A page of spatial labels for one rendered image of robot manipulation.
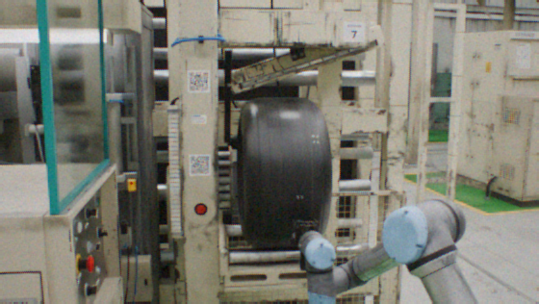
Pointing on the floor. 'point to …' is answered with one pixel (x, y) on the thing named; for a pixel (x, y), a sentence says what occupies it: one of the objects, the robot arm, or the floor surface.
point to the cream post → (204, 254)
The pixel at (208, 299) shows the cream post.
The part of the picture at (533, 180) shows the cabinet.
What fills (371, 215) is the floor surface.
